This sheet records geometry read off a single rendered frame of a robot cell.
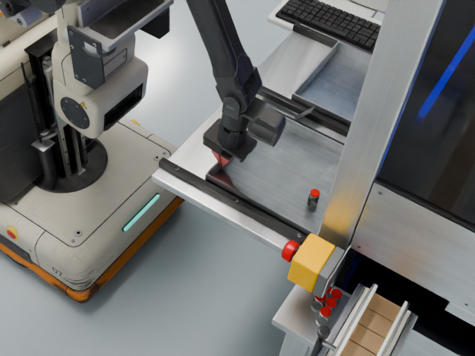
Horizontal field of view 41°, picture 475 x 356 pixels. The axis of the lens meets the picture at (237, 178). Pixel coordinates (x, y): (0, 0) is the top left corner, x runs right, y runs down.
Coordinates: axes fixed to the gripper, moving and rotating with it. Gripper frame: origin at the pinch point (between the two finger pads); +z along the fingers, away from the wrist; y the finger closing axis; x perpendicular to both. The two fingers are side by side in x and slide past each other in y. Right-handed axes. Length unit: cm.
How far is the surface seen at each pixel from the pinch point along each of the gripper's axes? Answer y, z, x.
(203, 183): -0.6, 0.0, -7.4
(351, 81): 10.5, 0.9, 45.2
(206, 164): -3.9, 2.5, -1.0
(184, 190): -3.4, 2.4, -10.1
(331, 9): -10, 9, 77
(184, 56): -80, 100, 113
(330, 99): 9.2, 1.0, 35.7
